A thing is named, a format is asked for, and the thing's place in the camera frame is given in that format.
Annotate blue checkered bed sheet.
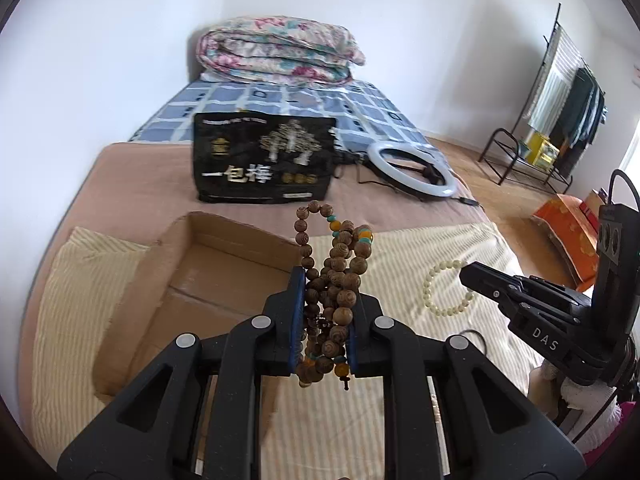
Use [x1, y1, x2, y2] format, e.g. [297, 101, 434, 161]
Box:
[131, 80, 431, 152]

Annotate yellow green box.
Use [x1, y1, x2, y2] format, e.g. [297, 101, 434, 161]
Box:
[525, 131, 560, 170]

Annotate black metal rack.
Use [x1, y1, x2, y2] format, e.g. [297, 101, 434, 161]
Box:
[478, 4, 582, 194]

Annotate thin blue bangle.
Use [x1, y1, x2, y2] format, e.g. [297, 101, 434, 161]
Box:
[459, 328, 488, 356]

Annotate right hand white glove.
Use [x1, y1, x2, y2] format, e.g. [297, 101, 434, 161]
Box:
[529, 358, 624, 458]

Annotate white ring light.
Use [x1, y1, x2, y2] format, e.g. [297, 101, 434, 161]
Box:
[364, 141, 458, 200]

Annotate long brown wooden bead necklace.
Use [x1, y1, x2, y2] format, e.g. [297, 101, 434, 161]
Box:
[292, 199, 376, 392]

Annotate black snack bag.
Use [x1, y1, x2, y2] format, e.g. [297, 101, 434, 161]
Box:
[192, 112, 336, 204]

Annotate cardboard box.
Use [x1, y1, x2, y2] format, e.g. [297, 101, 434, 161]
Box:
[92, 212, 300, 403]

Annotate orange bag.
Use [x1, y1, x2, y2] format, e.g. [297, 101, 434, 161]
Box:
[532, 194, 599, 292]

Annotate cream yellow bead bracelet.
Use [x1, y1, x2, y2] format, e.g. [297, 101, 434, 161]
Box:
[422, 258, 476, 317]

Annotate hanging clothes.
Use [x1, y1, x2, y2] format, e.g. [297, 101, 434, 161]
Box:
[550, 67, 605, 179]

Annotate brown blanket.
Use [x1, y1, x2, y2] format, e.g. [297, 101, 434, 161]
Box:
[16, 140, 490, 411]

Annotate folded floral quilt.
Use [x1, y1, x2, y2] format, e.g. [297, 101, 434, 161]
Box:
[195, 15, 366, 87]

